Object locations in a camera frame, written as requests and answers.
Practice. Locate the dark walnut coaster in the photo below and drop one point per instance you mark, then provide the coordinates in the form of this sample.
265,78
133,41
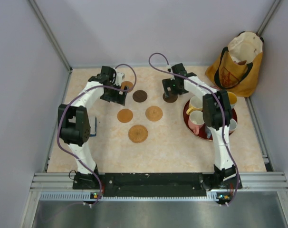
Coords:
139,96
170,99

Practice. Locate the small pink mug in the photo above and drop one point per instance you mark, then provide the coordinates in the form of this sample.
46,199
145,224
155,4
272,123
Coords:
233,125

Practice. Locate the light wood coaster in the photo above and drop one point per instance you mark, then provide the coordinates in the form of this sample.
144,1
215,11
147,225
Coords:
128,85
125,115

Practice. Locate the grey blue mug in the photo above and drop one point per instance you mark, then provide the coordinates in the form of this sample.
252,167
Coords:
208,133

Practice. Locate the red round tray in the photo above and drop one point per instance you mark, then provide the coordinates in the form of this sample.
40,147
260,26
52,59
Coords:
202,133

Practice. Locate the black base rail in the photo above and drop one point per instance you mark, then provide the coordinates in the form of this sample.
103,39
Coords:
152,184

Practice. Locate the yellow tote bag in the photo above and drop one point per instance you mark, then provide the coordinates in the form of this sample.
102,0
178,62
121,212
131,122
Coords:
237,67

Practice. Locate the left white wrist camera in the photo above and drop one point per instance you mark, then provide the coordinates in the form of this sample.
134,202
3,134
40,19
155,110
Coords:
119,78

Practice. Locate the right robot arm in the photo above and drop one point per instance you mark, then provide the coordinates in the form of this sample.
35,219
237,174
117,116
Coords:
216,114

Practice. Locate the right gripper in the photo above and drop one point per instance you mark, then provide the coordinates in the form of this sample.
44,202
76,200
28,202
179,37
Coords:
168,83

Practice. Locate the left aluminium frame post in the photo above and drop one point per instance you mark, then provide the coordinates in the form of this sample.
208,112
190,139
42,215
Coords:
49,33

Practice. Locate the blue mug yellow inside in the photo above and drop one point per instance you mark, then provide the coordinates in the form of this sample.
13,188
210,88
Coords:
232,99

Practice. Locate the pink mug white inside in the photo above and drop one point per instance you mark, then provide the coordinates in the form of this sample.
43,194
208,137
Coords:
196,121

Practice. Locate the right aluminium frame post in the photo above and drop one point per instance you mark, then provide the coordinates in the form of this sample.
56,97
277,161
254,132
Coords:
271,12

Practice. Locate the aluminium frame post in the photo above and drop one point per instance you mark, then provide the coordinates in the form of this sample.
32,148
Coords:
49,33
271,12

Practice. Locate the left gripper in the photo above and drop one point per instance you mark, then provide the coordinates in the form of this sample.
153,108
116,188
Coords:
116,98

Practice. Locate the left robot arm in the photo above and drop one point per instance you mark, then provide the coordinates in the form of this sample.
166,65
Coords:
74,129

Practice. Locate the blue white razor box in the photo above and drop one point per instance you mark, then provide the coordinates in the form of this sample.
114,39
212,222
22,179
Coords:
93,126

